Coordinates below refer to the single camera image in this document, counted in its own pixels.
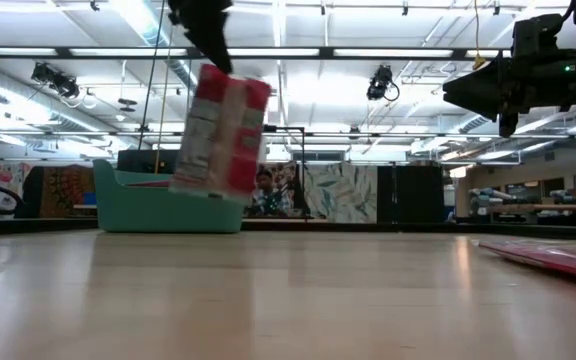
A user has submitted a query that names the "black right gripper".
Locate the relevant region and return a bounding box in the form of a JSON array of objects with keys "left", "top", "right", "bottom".
[{"left": 441, "top": 55, "right": 576, "bottom": 139}]

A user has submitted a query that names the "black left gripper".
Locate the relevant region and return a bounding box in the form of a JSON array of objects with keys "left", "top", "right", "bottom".
[{"left": 167, "top": 0, "right": 235, "bottom": 76}]

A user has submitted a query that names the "teal plastic basket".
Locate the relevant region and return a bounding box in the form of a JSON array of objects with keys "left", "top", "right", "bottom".
[{"left": 92, "top": 158, "right": 246, "bottom": 235}]

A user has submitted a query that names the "black cabinet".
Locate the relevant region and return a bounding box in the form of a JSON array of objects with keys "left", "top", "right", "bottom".
[{"left": 376, "top": 164, "right": 447, "bottom": 225}]

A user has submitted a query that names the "wooden workbench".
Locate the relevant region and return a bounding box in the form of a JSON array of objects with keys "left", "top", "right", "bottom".
[{"left": 467, "top": 184, "right": 576, "bottom": 227}]

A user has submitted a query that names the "black box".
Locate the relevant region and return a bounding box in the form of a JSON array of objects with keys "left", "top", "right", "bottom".
[{"left": 116, "top": 148, "right": 182, "bottom": 174}]

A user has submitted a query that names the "floral fabric panel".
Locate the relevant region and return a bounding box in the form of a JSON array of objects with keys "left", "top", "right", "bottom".
[{"left": 256, "top": 161, "right": 299, "bottom": 202}]

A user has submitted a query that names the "leaf print panel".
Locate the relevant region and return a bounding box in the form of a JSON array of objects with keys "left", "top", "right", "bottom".
[{"left": 303, "top": 163, "right": 378, "bottom": 225}]

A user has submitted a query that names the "person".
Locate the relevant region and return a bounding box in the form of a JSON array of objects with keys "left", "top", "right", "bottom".
[{"left": 247, "top": 168, "right": 292, "bottom": 218}]

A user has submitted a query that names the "black table border strip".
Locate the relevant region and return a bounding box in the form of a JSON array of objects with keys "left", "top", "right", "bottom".
[{"left": 0, "top": 216, "right": 576, "bottom": 241}]

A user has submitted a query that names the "black tripod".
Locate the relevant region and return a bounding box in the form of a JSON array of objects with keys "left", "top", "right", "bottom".
[{"left": 287, "top": 164, "right": 314, "bottom": 220}]

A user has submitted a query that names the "dark orange patterned panel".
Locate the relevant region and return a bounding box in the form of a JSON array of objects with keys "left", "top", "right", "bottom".
[{"left": 21, "top": 164, "right": 97, "bottom": 219}]

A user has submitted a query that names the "white floral cloth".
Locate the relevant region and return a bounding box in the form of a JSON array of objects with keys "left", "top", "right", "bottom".
[{"left": 0, "top": 162, "right": 34, "bottom": 214}]

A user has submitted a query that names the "yellow hanging cable with hook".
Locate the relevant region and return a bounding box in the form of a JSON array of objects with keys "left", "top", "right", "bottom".
[{"left": 471, "top": 0, "right": 488, "bottom": 72}]

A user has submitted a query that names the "black hanging cable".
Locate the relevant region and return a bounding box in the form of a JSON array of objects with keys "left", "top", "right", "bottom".
[{"left": 137, "top": 0, "right": 167, "bottom": 151}]

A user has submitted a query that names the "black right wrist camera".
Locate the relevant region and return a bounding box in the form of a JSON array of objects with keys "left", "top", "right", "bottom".
[{"left": 511, "top": 13, "right": 567, "bottom": 62}]

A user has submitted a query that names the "black overhead camera with cable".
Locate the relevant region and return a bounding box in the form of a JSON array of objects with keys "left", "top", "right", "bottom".
[{"left": 366, "top": 63, "right": 401, "bottom": 103}]

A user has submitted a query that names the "black overhead frame bar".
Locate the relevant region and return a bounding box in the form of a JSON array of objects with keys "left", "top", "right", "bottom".
[{"left": 0, "top": 46, "right": 515, "bottom": 62}]

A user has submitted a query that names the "black metal rack frame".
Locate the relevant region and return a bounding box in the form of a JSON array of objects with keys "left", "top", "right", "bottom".
[{"left": 262, "top": 124, "right": 307, "bottom": 219}]

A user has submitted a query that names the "black ceiling camera cluster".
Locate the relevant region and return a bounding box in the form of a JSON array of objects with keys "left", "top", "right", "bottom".
[{"left": 30, "top": 61, "right": 82, "bottom": 100}]

